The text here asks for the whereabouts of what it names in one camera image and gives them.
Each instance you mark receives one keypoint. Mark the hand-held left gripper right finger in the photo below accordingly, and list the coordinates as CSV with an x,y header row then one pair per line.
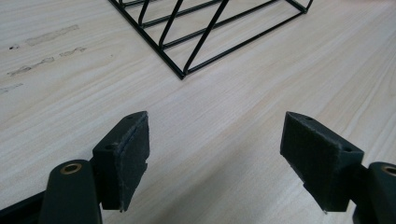
x,y
317,158

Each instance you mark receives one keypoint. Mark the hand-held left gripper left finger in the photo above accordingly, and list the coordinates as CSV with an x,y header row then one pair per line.
x,y
123,161

